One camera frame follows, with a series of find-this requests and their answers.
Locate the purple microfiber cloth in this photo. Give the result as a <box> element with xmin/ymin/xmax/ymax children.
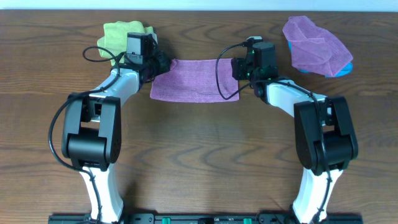
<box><xmin>150</xmin><ymin>58</ymin><xmax>238</xmax><ymax>103</ymax></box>

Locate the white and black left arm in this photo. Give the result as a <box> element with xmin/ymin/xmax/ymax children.
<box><xmin>62</xmin><ymin>47</ymin><xmax>171</xmax><ymax>223</ymax></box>

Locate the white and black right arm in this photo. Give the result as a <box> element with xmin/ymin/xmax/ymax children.
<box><xmin>231</xmin><ymin>50</ymin><xmax>358</xmax><ymax>223</ymax></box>

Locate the green folded cloth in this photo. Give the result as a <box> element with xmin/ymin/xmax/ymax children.
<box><xmin>97</xmin><ymin>21</ymin><xmax>154</xmax><ymax>56</ymax></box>

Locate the crumpled purple cloth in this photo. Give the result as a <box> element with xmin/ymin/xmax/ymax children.
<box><xmin>282</xmin><ymin>16</ymin><xmax>353</xmax><ymax>77</ymax></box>

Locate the blue cloth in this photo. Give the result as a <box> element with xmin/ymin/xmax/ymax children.
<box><xmin>287</xmin><ymin>41</ymin><xmax>353</xmax><ymax>78</ymax></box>

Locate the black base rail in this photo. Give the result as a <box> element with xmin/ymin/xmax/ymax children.
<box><xmin>48</xmin><ymin>212</ymin><xmax>364</xmax><ymax>224</ymax></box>

